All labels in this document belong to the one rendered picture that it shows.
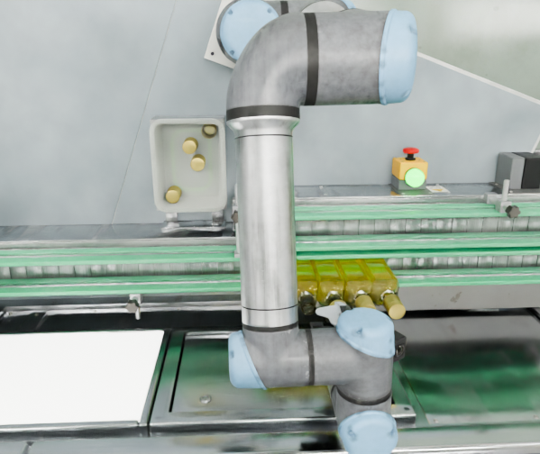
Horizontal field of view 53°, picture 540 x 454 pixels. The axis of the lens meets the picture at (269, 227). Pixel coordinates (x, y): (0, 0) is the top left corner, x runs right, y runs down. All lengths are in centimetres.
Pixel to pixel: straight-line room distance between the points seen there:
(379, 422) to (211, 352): 53
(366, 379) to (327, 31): 44
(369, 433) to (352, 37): 50
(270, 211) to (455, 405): 62
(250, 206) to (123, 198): 78
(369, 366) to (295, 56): 40
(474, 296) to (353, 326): 80
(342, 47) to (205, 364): 71
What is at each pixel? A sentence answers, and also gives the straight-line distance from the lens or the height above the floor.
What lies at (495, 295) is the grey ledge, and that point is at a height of 88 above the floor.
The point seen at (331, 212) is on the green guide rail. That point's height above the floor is 94.
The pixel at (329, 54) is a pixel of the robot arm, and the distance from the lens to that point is 68.
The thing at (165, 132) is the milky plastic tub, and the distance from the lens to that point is 135.
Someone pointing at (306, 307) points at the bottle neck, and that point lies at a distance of 110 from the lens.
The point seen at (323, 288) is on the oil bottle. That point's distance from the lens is 113.
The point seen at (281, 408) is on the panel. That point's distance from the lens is 101.
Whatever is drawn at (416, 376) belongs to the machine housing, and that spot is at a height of 115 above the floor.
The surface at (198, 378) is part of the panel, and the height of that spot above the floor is 118.
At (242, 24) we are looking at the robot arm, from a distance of 109.
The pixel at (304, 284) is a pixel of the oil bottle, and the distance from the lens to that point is 112.
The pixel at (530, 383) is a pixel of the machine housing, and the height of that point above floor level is 119.
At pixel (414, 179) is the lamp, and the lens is 134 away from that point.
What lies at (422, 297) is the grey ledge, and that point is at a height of 88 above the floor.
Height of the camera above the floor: 209
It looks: 71 degrees down
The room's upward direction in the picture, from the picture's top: 171 degrees clockwise
